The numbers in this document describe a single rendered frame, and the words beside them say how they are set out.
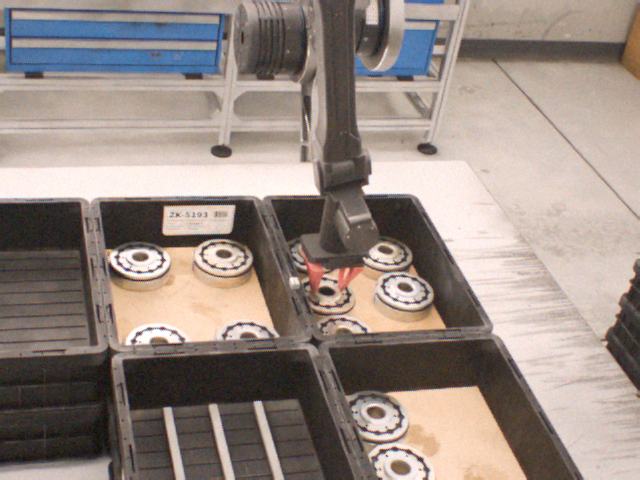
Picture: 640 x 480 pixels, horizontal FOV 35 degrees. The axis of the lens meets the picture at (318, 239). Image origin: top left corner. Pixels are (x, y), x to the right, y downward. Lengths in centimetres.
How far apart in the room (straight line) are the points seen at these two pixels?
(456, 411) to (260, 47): 117
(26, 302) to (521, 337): 93
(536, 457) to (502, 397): 13
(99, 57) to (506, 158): 165
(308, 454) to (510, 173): 268
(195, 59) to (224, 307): 198
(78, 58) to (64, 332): 199
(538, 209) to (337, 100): 246
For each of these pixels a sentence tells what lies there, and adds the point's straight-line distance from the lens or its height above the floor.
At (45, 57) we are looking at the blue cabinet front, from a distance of 354.
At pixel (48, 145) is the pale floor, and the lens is 377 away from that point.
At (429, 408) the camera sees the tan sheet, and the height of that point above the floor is 83.
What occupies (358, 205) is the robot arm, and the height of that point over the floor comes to 109.
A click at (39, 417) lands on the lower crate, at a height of 81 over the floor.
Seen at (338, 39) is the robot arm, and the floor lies 136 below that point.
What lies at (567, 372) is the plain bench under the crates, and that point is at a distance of 198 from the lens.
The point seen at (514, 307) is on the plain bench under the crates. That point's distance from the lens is 209.
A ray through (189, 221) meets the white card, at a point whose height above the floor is 89.
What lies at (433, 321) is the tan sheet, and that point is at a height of 83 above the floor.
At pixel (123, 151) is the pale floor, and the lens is 375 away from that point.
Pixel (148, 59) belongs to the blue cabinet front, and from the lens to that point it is 357.
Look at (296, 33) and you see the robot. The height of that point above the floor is 93.
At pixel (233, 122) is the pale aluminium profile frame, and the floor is 14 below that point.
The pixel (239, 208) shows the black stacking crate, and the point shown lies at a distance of 182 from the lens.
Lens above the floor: 190
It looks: 34 degrees down
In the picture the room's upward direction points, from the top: 10 degrees clockwise
